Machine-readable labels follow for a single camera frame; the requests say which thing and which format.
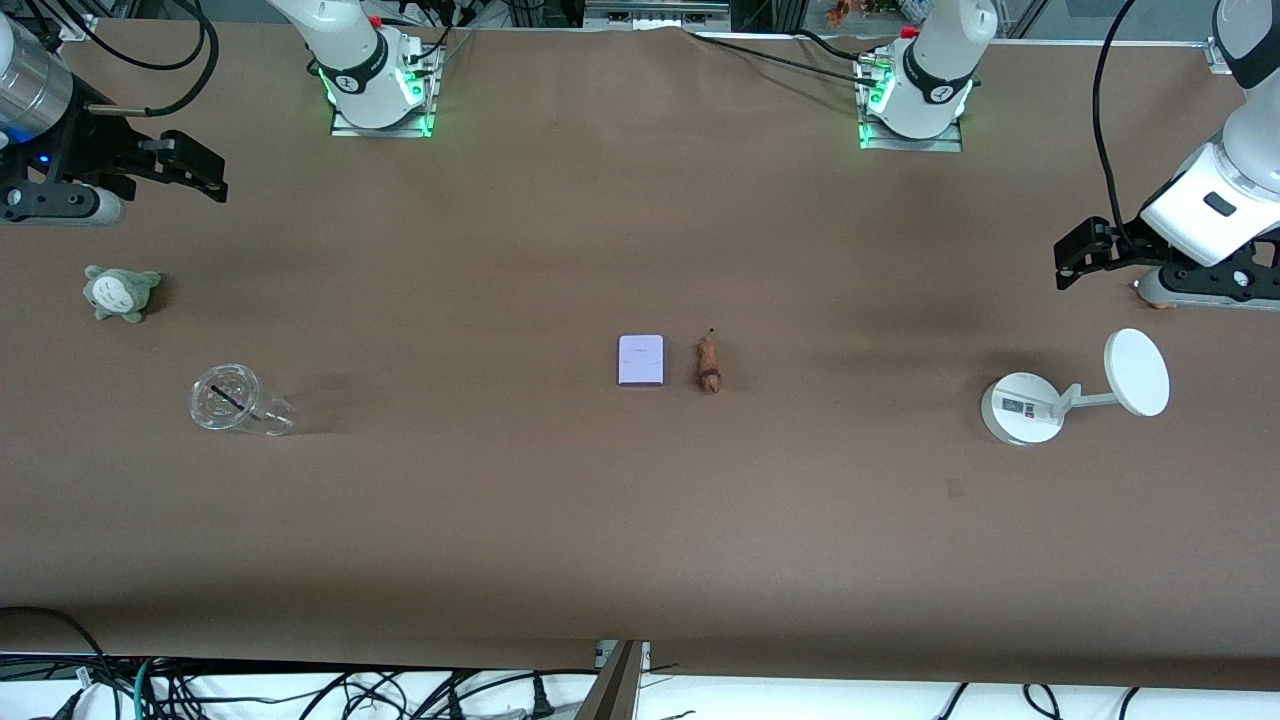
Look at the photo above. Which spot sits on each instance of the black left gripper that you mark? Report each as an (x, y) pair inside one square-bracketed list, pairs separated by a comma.
[(1128, 246)]

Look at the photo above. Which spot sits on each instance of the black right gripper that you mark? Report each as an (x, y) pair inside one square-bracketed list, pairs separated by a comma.
[(92, 148)]

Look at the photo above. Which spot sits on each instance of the brown lion statue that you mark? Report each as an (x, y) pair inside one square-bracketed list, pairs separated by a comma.
[(709, 365)]

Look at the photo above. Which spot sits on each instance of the lavender phone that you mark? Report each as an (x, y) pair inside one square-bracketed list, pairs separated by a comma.
[(641, 360)]

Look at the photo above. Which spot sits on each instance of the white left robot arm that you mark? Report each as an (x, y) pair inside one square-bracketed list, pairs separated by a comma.
[(940, 60)]

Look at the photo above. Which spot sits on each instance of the brown plush toy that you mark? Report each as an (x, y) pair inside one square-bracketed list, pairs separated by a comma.
[(1162, 303)]

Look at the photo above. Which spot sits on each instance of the grey-green plush toy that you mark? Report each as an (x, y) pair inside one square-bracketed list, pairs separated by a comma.
[(118, 293)]

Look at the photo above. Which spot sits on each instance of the white desk lamp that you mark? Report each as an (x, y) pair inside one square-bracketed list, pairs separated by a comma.
[(1020, 408)]

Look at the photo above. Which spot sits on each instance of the black straw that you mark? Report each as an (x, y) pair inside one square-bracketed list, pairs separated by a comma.
[(228, 397)]

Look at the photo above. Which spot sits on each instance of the clear plastic cup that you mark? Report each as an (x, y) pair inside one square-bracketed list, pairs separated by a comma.
[(225, 405)]

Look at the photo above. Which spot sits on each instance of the small orange figurine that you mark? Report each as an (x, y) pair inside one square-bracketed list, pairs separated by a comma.
[(838, 12)]

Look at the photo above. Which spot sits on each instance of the black power plug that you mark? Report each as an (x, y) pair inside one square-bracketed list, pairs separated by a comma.
[(541, 700)]

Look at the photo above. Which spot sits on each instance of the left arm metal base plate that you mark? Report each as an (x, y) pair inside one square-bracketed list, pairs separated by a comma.
[(950, 145)]

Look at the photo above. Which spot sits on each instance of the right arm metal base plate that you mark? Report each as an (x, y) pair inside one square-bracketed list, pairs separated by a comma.
[(430, 100)]

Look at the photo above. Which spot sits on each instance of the clear table corner bracket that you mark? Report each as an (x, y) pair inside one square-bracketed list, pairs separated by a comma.
[(1220, 55)]

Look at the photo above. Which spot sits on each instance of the aluminium frame rail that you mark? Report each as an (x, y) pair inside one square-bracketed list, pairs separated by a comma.
[(655, 10)]

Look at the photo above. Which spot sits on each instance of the grey metal frame post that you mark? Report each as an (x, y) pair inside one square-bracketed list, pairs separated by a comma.
[(615, 690)]

